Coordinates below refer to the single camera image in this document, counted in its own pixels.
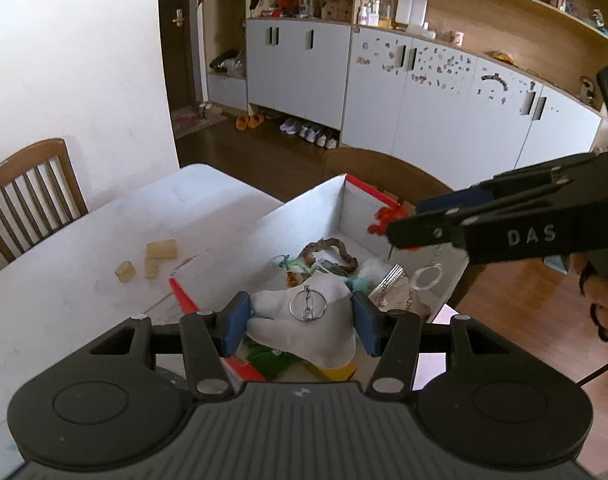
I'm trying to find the row of sneakers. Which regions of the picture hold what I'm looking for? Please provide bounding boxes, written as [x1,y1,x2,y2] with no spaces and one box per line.
[279,117,341,151]

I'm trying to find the silver foil packet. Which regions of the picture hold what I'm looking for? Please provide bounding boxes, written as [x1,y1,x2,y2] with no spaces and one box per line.
[369,265,407,301]

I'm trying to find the grey wall cabinet unit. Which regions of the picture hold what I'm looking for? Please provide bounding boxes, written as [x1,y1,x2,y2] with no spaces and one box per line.
[204,0,608,196]

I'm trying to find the person's right hand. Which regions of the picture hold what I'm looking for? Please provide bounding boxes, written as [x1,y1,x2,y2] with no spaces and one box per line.
[569,252,608,343]

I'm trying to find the brown cardboard box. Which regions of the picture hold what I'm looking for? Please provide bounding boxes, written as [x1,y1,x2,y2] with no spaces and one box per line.
[323,0,352,22]

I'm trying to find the white panel box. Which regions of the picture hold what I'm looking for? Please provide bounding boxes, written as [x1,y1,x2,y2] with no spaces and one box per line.
[396,0,429,26]

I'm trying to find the patterned door mat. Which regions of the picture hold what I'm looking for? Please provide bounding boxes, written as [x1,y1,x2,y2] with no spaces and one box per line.
[171,107,229,140]

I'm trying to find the white cotton wad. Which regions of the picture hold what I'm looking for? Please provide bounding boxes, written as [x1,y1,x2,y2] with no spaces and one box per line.
[356,259,392,281]

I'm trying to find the black cable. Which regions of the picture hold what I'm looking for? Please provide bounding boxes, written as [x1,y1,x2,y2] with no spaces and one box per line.
[576,345,608,388]

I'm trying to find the cabinet door stickers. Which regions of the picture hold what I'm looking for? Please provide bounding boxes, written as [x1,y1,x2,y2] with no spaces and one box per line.
[354,35,537,106]

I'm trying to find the dark wooden door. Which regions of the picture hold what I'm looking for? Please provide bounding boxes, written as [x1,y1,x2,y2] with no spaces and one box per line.
[159,0,205,111]

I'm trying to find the green cloth strip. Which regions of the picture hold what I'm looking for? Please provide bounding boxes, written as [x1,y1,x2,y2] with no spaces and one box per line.
[244,345,305,376]

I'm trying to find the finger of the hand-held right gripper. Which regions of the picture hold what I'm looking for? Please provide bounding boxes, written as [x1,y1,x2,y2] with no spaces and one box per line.
[386,205,490,252]
[416,152,605,216]

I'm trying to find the green white corded toy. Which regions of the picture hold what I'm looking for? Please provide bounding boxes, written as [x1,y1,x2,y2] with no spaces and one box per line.
[271,254,305,273]

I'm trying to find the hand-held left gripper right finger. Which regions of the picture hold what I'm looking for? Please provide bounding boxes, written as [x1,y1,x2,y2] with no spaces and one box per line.
[351,292,515,403]

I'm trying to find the yellow box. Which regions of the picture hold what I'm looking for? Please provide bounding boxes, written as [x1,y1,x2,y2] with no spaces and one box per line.
[309,362,359,383]

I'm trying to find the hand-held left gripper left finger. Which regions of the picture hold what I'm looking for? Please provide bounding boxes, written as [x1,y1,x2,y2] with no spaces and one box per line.
[86,291,252,403]

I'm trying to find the wooden blocks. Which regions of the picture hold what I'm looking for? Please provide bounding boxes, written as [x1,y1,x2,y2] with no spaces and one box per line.
[144,239,179,261]

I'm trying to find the red cardboard box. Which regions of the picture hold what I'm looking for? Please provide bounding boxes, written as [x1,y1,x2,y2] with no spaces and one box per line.
[169,172,472,386]

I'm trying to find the brown bead bracelet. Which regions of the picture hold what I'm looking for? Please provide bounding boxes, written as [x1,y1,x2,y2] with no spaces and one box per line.
[301,237,359,273]

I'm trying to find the white cloth pouch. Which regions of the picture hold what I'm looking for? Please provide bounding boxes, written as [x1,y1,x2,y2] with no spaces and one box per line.
[246,277,357,368]

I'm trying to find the metal ring brooch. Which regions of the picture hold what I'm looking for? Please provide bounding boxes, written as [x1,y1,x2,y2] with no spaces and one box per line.
[290,285,327,322]

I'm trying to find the wooden slat-back chair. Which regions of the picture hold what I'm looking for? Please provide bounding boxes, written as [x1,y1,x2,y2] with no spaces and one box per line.
[0,138,89,271]

